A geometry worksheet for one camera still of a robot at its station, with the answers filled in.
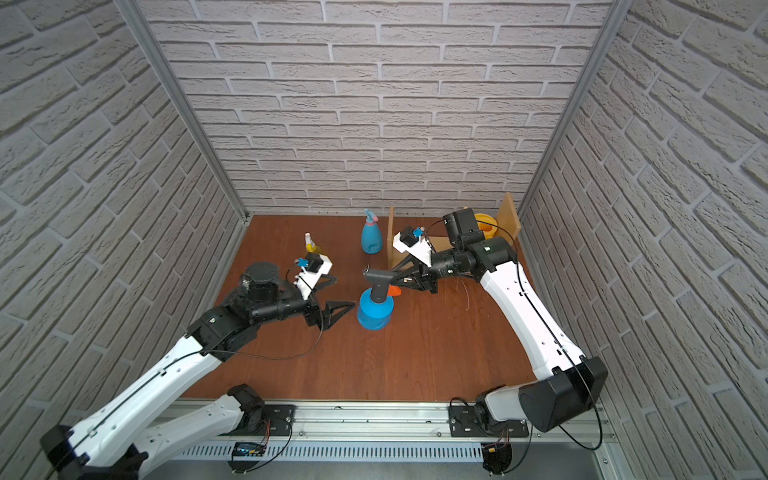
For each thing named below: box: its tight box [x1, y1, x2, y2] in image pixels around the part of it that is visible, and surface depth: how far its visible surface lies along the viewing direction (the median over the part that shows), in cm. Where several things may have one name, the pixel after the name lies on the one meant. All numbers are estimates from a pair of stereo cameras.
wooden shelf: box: [387, 192, 522, 270], surface depth 60 cm
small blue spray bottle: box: [361, 208, 383, 255], surface depth 106 cm
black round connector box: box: [481, 442, 512, 475], surface depth 72 cm
